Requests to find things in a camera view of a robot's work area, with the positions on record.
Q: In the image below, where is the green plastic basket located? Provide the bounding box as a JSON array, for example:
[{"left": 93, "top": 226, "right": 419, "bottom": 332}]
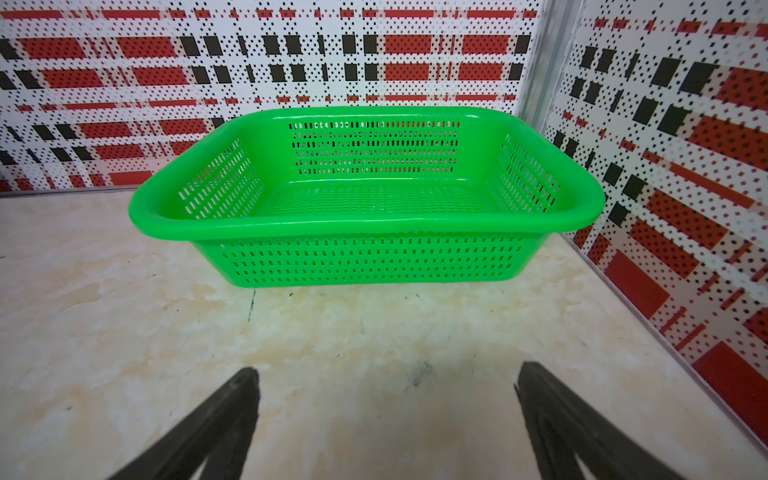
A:
[{"left": 128, "top": 106, "right": 606, "bottom": 288}]

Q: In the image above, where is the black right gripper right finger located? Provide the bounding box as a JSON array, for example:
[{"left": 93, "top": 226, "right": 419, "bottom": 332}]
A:
[{"left": 515, "top": 361, "right": 681, "bottom": 479}]

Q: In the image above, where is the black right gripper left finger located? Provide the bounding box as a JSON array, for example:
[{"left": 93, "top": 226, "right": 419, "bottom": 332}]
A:
[{"left": 112, "top": 367, "right": 260, "bottom": 479}]

